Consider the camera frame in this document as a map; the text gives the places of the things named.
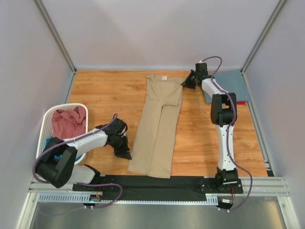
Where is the beige t shirt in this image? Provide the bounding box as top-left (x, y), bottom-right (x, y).
top-left (127, 74), bottom-right (184, 178)

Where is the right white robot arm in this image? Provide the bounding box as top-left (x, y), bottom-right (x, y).
top-left (182, 62), bottom-right (238, 187)

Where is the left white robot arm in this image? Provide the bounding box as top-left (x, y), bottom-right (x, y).
top-left (32, 115), bottom-right (132, 188)

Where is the folded grey-blue t shirt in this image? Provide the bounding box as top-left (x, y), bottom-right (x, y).
top-left (200, 69), bottom-right (250, 104)

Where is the pink t shirt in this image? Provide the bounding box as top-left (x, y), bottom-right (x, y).
top-left (51, 106), bottom-right (87, 139)

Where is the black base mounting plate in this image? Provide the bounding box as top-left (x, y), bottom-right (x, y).
top-left (72, 175), bottom-right (244, 202)

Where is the blue t shirt in basket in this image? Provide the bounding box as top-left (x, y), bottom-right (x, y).
top-left (44, 137), bottom-right (62, 161)

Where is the white laundry basket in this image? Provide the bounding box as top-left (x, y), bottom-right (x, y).
top-left (36, 103), bottom-right (89, 156)

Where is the grey slotted cable duct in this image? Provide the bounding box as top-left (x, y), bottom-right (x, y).
top-left (38, 193), bottom-right (233, 205)

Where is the right aluminium frame post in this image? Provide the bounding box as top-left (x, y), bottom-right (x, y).
top-left (240, 0), bottom-right (290, 73)

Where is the aluminium frame post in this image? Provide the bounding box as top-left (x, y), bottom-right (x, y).
top-left (240, 0), bottom-right (290, 73)
top-left (33, 0), bottom-right (77, 73)

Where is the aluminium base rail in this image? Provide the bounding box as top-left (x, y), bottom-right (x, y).
top-left (17, 177), bottom-right (301, 229)

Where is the left aluminium frame post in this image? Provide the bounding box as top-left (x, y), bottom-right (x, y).
top-left (33, 0), bottom-right (77, 73)

